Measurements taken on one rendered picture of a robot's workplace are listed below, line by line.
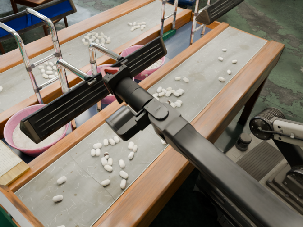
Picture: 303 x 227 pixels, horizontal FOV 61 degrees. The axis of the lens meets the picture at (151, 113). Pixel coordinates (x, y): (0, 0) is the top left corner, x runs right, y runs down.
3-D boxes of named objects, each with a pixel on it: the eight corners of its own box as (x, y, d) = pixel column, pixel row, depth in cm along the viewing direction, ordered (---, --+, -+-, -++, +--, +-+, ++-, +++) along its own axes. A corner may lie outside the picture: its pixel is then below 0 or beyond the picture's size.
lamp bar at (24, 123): (167, 54, 107) (169, 38, 102) (36, 145, 71) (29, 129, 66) (152, 47, 110) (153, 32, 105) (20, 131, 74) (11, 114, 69)
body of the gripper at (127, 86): (116, 101, 72) (132, 116, 68) (103, 78, 63) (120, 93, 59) (133, 86, 73) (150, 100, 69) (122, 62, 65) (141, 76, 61)
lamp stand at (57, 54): (74, 98, 138) (57, 18, 106) (42, 118, 127) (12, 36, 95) (52, 83, 146) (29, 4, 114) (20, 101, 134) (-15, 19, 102)
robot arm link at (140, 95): (162, 109, 64) (158, 96, 60) (142, 127, 63) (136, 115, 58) (144, 94, 68) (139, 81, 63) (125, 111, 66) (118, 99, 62)
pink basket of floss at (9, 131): (75, 117, 129) (72, 103, 122) (67, 162, 110) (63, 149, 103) (20, 118, 126) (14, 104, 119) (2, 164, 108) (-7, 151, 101)
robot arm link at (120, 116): (176, 129, 63) (171, 111, 56) (142, 161, 60) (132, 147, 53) (145, 102, 69) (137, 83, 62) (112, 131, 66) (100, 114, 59)
